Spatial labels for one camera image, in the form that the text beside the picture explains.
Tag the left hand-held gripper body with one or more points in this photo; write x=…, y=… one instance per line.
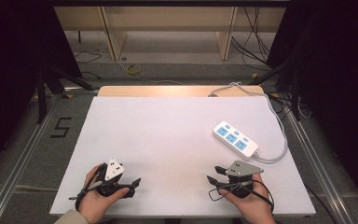
x=114, y=170

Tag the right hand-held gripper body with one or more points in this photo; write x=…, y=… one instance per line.
x=242, y=169

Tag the person's left hand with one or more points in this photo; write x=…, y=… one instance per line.
x=94, y=203

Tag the person's right hand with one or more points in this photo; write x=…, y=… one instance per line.
x=254, y=207

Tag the white power strip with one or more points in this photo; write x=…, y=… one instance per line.
x=234, y=140

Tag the white table mat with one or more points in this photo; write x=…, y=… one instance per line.
x=167, y=140

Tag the black metal stand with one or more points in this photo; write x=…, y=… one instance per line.
x=42, y=93
x=296, y=93

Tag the yellow tape roll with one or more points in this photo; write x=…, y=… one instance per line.
x=128, y=70

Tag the black curtain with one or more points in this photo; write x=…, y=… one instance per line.
x=338, y=62
x=12, y=62

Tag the wooden shelf unit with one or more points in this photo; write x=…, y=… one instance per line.
x=167, y=18

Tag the aluminium floor rail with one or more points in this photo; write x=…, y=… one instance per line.
x=21, y=158
x=320, y=165

